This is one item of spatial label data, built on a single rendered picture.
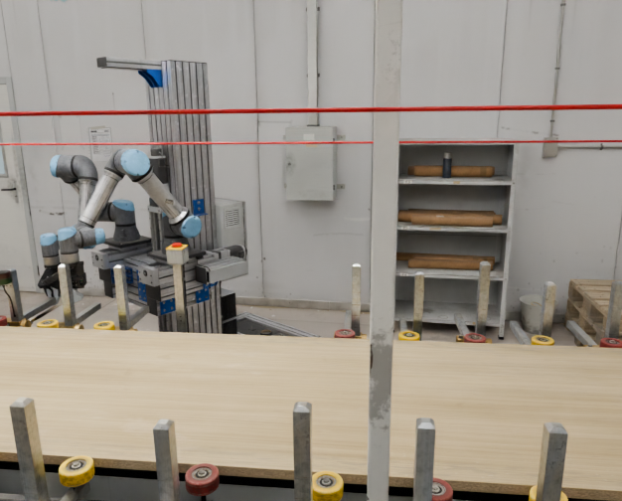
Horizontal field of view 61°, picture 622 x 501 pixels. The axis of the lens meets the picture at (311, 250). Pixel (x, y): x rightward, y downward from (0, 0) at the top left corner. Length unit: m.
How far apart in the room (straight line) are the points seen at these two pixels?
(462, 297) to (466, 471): 3.50
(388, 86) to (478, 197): 3.63
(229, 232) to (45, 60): 3.02
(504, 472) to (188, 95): 2.41
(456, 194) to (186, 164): 2.42
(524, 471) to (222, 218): 2.26
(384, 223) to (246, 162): 3.80
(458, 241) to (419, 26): 1.77
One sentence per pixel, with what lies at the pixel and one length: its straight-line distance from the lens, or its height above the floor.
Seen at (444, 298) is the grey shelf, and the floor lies 0.17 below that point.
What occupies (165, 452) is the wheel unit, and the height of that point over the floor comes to 1.04.
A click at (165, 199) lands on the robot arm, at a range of 2.67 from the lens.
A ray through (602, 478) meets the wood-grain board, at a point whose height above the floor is 0.90.
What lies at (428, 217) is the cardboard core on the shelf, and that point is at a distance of 4.27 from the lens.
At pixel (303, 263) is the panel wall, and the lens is 4.87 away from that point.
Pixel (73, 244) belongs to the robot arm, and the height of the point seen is 1.21.
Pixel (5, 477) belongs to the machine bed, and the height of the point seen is 0.78.
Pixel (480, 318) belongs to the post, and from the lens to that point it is 2.23.
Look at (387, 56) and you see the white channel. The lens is 1.07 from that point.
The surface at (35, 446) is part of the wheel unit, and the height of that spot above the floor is 1.03.
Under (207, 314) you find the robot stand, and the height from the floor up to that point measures 0.57.
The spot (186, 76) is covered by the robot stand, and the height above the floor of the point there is 1.95.
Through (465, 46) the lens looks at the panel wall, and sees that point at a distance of 4.63.
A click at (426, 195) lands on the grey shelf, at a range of 4.62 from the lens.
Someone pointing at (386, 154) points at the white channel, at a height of 1.66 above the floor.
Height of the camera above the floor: 1.74
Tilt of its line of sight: 14 degrees down
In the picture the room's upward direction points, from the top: 1 degrees counter-clockwise
